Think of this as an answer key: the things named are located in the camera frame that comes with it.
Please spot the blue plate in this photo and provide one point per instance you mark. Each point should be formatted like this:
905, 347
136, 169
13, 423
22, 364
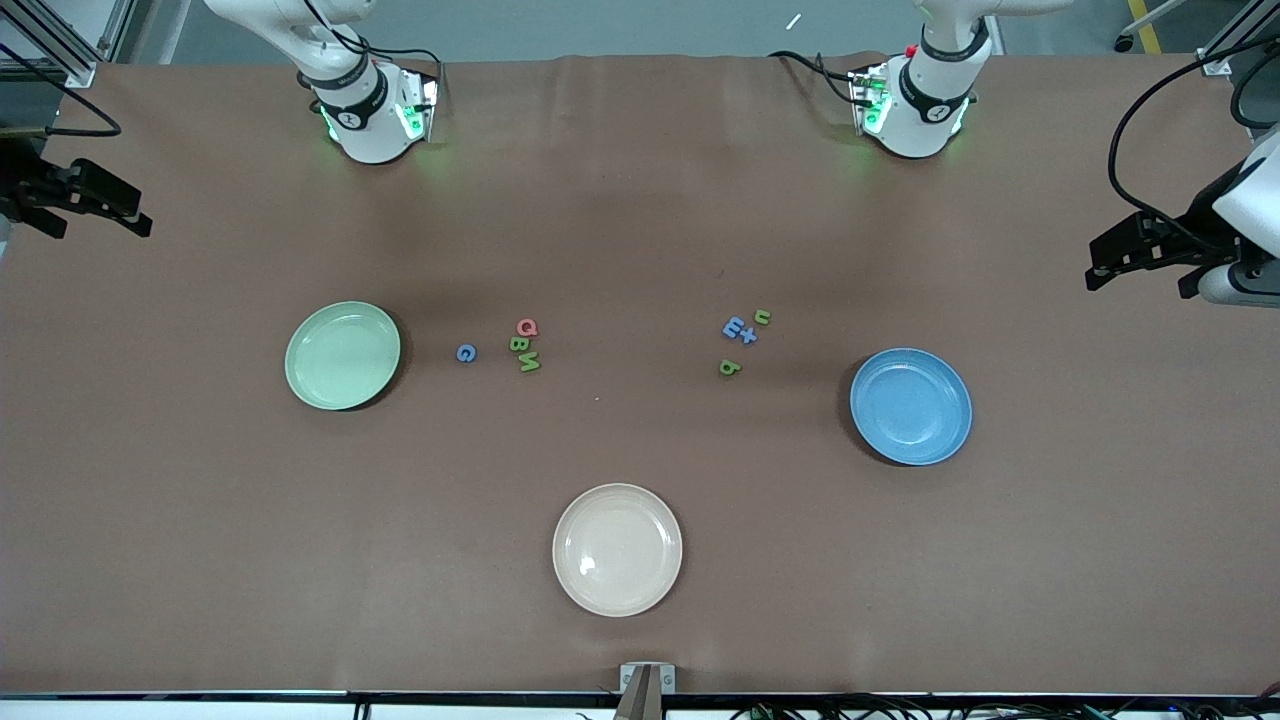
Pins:
910, 405

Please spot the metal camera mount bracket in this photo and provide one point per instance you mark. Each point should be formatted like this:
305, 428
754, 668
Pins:
647, 678

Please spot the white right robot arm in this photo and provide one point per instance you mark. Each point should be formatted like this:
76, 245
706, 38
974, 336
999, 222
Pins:
365, 130

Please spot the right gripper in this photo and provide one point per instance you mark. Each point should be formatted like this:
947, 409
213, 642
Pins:
30, 186

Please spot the pink foam letter Q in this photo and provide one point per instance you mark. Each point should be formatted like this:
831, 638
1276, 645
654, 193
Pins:
521, 327

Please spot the blue foam letter E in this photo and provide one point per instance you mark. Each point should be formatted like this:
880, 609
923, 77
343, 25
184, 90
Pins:
735, 327

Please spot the green foam letter N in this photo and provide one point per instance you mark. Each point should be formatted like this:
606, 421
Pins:
528, 362

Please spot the brown table cover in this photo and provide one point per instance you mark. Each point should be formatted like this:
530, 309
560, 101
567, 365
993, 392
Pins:
640, 200

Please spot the metal base connector bracket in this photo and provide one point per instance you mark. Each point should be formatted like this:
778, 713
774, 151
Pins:
420, 105
868, 100

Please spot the cream plate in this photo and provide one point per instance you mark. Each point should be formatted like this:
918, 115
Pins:
617, 550

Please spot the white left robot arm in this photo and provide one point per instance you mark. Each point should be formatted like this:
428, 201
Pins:
925, 110

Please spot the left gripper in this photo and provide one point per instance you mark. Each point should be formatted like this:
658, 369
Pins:
1197, 232

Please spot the light green plate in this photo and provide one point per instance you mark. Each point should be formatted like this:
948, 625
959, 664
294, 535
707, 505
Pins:
342, 355

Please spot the blue foam letter G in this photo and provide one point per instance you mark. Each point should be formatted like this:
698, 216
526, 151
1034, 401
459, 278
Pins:
459, 353

